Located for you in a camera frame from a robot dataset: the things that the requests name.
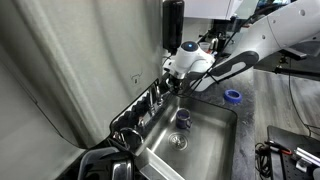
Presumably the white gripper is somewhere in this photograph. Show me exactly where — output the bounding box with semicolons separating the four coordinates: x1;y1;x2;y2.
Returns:
163;63;185;95

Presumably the blue cup with handle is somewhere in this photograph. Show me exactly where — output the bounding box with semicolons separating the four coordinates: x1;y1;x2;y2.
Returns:
176;108;192;129

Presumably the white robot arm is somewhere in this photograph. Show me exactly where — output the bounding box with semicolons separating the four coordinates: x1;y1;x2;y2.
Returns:
163;0;320;92

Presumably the chrome sink faucet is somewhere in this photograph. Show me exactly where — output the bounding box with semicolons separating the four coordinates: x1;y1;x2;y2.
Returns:
149;82;167;116

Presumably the clear plastic cup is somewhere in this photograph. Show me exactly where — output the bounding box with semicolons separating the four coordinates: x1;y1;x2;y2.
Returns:
199;42;210;52

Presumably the round metal sink drain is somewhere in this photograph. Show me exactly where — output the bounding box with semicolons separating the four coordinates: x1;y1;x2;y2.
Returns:
168;133;188;151

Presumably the stainless steel sink basin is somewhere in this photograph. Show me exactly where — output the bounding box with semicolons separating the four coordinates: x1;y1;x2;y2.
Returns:
136;96;237;180

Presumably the blue masking tape roll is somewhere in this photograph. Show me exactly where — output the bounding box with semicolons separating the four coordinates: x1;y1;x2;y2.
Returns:
223;89;242;103

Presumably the black dish rack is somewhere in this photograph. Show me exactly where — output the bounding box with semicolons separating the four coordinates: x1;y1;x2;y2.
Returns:
77;147;135;180

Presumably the black equipment board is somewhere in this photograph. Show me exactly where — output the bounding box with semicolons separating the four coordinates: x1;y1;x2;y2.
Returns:
266;125;320;180

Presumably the black wall soap dispenser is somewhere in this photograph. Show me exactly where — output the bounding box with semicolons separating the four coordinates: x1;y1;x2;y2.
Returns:
162;0;185;55

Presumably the red handled tool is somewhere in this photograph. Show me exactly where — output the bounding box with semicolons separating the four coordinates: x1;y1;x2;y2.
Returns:
265;140;292;155

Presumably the black cable on floor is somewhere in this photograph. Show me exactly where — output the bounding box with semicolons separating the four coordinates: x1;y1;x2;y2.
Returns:
287;66;320;138

